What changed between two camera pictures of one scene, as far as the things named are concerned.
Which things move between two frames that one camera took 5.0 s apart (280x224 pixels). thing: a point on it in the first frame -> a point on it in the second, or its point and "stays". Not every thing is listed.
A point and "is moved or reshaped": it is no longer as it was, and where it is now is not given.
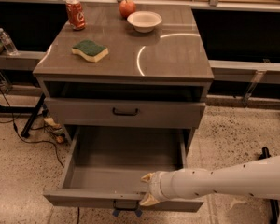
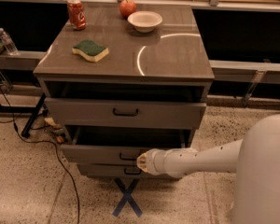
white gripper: [155, 185] -> [151, 162]
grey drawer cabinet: [133, 84] stays
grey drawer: [106, 165] is moved or reshaped
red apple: [127, 7] stays
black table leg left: [25, 133] stays
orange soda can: [77, 16] stays
